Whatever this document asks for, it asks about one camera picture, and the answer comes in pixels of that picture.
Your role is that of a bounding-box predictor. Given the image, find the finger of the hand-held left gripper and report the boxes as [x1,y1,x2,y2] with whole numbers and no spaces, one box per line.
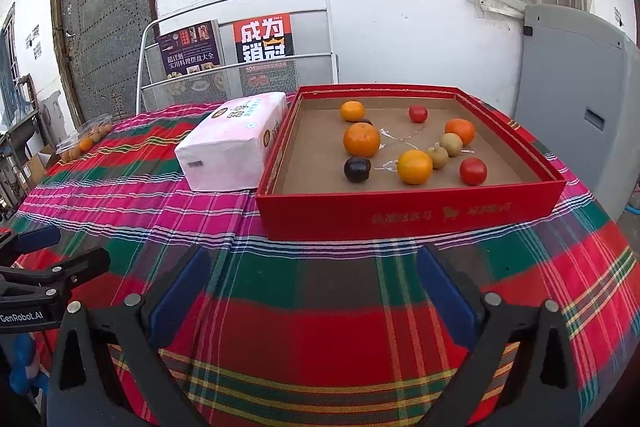
[0,248,111,303]
[0,225,62,260]

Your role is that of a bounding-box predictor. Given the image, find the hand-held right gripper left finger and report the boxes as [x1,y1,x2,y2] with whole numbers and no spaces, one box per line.
[46,246,212,427]

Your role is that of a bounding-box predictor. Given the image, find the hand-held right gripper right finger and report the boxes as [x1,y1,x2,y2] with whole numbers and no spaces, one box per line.
[416,244,583,427]

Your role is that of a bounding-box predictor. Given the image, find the red cardboard box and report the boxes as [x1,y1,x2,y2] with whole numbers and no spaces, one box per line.
[256,83,567,241]

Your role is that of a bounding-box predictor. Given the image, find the yellow-green round fruit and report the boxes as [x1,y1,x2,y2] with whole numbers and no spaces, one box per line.
[439,133,464,156]
[427,145,449,170]

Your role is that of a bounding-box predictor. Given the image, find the large orange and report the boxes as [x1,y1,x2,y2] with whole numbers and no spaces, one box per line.
[343,122,381,158]

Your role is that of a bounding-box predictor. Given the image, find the blue plastic object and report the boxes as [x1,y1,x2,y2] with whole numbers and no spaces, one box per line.
[7,334,38,395]

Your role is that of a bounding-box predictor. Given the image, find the brown cardboard box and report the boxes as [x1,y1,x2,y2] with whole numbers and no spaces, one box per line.
[20,144,61,188]

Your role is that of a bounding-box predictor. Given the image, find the clear plastic fruit container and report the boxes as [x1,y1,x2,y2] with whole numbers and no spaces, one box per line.
[56,116,115,162]

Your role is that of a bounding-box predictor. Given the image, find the red green plaid tablecloth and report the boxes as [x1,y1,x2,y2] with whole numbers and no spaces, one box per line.
[10,99,636,425]

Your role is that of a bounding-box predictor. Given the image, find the white tissue pack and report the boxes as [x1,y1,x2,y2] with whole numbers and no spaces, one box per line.
[174,92,289,192]

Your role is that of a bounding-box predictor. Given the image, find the blue framed window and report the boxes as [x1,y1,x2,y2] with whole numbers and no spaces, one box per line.
[0,4,21,108]

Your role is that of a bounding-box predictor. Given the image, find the dark blue cookbook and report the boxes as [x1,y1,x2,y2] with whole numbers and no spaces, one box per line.
[156,19,223,95]

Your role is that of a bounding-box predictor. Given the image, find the studded grey metal door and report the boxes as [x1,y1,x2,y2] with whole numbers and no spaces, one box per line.
[50,0,160,125]

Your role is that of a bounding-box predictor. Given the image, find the grey plastic appliance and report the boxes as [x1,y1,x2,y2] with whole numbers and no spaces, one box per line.
[515,3,640,208]

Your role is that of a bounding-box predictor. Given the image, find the white metal mesh rack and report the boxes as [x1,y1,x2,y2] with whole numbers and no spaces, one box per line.
[136,0,340,112]

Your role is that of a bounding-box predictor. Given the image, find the orange and black book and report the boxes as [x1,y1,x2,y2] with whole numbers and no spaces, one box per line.
[232,13,297,92]

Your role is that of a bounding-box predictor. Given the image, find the small wall sticker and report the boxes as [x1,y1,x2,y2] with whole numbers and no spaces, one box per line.
[25,25,42,60]

